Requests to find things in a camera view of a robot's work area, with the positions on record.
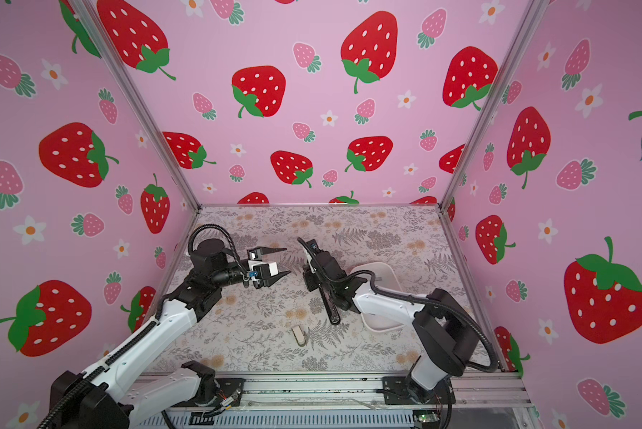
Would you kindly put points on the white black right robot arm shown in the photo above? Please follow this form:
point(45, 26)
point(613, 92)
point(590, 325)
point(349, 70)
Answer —
point(451, 339)

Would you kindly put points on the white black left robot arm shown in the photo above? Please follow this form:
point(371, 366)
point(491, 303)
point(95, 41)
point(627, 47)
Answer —
point(101, 396)

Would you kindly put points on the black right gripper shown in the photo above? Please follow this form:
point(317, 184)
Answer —
point(308, 276)

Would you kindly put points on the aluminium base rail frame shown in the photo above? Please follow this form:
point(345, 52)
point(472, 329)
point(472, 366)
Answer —
point(348, 399)

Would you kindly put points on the beige eraser block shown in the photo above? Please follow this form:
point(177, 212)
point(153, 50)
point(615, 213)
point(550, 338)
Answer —
point(299, 335)

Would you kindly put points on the aluminium corner post right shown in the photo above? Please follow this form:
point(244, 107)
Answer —
point(527, 27)

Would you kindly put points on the white plastic tray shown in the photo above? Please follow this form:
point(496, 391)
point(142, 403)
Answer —
point(375, 309)

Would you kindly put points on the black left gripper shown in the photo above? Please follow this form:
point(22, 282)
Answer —
point(260, 251)

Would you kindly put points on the aluminium corner post left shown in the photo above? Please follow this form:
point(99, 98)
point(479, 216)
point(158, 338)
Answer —
point(90, 20)

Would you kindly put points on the aluminium corner post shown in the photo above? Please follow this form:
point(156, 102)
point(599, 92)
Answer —
point(90, 20)
point(527, 27)

